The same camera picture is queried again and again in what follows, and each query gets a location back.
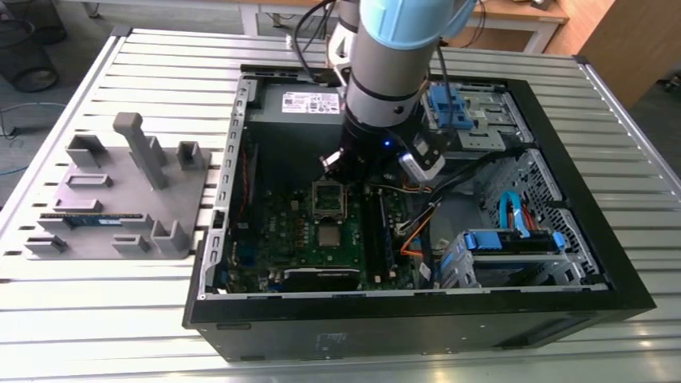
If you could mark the grey parts rack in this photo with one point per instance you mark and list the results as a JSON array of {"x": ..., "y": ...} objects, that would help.
[{"x": 134, "y": 199}]

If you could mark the black PC case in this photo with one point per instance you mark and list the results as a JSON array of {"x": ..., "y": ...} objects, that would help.
[{"x": 372, "y": 319}]

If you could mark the metal optical drive cage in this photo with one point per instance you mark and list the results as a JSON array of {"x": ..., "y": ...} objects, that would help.
[{"x": 490, "y": 139}]

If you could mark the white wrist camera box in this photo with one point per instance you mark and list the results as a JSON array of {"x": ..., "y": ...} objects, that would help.
[{"x": 420, "y": 171}]

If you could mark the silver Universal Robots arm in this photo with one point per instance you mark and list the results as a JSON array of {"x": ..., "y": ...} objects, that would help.
[{"x": 383, "y": 80}]

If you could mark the wooden cabinet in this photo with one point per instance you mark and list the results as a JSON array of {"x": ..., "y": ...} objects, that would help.
[{"x": 628, "y": 48}]

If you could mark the metal disk bay cage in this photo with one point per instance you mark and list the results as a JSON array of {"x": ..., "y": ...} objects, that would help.
[{"x": 532, "y": 263}]

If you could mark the grey power supply unit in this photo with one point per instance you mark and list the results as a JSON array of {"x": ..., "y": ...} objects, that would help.
[{"x": 292, "y": 139}]

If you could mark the black table corner cap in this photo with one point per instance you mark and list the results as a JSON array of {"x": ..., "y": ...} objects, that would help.
[
  {"x": 582, "y": 60},
  {"x": 119, "y": 31}
]

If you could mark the blue plastic drive latch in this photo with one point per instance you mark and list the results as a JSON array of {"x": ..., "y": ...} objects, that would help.
[{"x": 460, "y": 115}]

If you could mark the CPU socket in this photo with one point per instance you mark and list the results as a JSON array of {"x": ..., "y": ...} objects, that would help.
[{"x": 330, "y": 248}]

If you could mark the green motherboard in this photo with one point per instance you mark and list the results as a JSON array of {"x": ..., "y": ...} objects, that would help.
[{"x": 287, "y": 223}]

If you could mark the hard disk in blue carrier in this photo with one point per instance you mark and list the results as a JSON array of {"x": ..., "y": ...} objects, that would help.
[{"x": 484, "y": 241}]

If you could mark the black graphics card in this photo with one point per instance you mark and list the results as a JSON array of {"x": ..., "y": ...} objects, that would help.
[{"x": 319, "y": 279}]

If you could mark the blue RAM stick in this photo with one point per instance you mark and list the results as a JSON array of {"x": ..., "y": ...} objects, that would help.
[{"x": 91, "y": 220}]

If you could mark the wooden desk white frame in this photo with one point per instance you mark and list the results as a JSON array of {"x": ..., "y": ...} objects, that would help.
[{"x": 532, "y": 14}]

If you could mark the silver CPU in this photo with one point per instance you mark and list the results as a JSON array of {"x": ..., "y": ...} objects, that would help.
[{"x": 330, "y": 236}]

